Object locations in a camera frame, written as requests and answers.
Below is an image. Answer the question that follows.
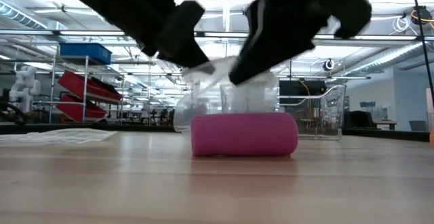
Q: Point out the red storage bin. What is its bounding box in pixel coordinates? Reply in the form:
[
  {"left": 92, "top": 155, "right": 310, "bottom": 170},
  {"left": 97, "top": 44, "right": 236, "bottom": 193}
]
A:
[
  {"left": 56, "top": 70, "right": 123, "bottom": 103},
  {"left": 55, "top": 93, "right": 109, "bottom": 123}
]

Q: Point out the pink elastic bandage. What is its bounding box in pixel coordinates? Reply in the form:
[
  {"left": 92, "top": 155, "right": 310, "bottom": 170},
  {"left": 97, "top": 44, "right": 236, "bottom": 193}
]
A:
[{"left": 190, "top": 111, "right": 300, "bottom": 158}]

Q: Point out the grey chair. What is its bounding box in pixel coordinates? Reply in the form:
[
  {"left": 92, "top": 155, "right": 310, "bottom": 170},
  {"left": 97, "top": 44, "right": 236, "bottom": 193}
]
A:
[{"left": 408, "top": 120, "right": 429, "bottom": 132}]

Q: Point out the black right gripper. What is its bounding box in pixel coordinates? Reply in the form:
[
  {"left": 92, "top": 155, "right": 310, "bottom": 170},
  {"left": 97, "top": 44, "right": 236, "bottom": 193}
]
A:
[{"left": 228, "top": 0, "right": 372, "bottom": 86}]

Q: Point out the metal shelf rack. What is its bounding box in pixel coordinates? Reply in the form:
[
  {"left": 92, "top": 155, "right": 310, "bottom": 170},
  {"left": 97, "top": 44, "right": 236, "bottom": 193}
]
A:
[{"left": 33, "top": 45, "right": 125, "bottom": 125}]

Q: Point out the thin black pole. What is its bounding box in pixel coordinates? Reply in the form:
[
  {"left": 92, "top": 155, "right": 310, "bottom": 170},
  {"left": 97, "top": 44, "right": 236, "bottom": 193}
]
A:
[{"left": 410, "top": 0, "right": 434, "bottom": 90}]

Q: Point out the blue storage bin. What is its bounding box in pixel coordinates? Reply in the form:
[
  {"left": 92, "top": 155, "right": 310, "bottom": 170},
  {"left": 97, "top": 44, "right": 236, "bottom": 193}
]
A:
[{"left": 59, "top": 42, "right": 113, "bottom": 66}]

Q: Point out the wooden desk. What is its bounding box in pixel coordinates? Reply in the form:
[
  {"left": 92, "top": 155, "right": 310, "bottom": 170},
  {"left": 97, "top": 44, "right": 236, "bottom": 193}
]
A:
[{"left": 374, "top": 119, "right": 397, "bottom": 132}]

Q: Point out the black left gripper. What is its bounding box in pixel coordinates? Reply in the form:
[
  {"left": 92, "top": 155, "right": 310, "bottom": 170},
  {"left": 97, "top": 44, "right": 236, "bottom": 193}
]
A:
[{"left": 28, "top": 0, "right": 212, "bottom": 70}]

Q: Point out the clear plastic bin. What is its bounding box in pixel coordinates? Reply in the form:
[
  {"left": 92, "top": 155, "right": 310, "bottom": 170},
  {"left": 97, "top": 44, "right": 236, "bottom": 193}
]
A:
[{"left": 220, "top": 83, "right": 347, "bottom": 141}]

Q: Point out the black ceiling cable reel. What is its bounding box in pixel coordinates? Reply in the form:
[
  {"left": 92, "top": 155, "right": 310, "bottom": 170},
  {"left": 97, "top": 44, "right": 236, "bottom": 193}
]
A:
[{"left": 410, "top": 5, "right": 434, "bottom": 26}]

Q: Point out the black table frame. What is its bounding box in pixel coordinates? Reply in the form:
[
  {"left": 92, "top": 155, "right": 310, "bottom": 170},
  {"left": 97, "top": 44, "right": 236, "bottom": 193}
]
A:
[{"left": 0, "top": 123, "right": 430, "bottom": 143}]

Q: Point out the black cabinet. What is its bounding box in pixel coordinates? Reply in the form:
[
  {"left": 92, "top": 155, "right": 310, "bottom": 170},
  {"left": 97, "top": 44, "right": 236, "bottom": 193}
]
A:
[{"left": 344, "top": 111, "right": 376, "bottom": 130}]

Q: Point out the small ceiling cable reel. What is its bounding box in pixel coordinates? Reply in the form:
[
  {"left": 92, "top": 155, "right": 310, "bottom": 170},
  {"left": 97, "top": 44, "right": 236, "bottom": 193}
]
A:
[{"left": 322, "top": 58, "right": 336, "bottom": 73}]

